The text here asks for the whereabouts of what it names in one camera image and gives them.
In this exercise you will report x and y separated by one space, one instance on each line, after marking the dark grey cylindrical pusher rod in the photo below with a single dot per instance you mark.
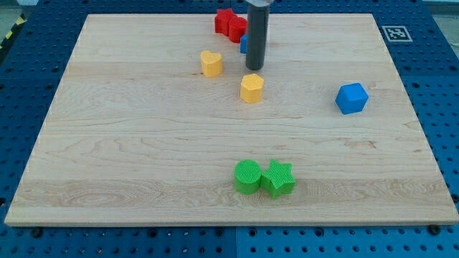
257 31

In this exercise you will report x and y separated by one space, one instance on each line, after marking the silver rod mount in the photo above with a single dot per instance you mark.
260 2

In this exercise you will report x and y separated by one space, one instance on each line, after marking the red rounded block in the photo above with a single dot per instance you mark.
237 27

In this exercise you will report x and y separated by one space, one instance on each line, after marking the small blue block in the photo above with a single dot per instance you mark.
243 44

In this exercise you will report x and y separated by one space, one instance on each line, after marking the red star block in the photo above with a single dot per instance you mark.
222 19

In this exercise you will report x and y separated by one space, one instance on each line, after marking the yellow heart block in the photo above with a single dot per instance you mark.
212 63

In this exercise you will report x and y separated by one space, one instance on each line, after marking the yellow pentagon block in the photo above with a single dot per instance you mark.
251 88

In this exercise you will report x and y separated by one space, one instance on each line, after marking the blue hexagon block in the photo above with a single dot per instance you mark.
351 98

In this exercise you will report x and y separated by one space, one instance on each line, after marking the white fiducial marker tag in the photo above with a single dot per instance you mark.
395 33

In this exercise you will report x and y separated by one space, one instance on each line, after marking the light wooden board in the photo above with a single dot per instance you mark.
137 135

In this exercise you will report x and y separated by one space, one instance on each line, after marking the green cylinder block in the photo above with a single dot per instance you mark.
247 177

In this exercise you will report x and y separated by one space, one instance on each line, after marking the green star block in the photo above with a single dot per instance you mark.
278 180

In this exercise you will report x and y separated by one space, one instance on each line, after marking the yellow black hazard tape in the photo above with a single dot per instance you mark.
13 33

